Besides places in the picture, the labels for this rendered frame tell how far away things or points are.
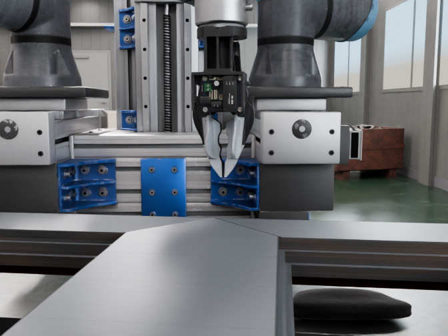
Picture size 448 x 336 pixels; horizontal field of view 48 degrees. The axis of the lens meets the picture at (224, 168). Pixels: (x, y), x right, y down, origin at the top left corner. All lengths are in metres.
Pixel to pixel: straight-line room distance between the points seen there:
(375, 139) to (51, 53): 6.21
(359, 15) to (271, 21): 0.20
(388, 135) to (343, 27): 6.05
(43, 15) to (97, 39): 10.77
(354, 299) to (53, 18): 0.75
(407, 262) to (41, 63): 0.75
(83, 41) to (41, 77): 10.86
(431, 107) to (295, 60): 5.68
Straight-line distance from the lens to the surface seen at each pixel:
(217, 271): 0.47
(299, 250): 0.59
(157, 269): 0.48
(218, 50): 0.68
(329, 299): 0.82
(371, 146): 6.99
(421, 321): 0.86
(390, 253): 0.60
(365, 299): 0.84
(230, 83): 0.68
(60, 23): 1.07
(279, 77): 0.99
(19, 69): 1.05
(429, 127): 6.66
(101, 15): 11.87
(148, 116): 1.10
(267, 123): 0.87
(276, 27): 1.02
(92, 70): 11.73
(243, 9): 0.72
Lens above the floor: 1.01
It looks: 7 degrees down
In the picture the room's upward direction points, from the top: straight up
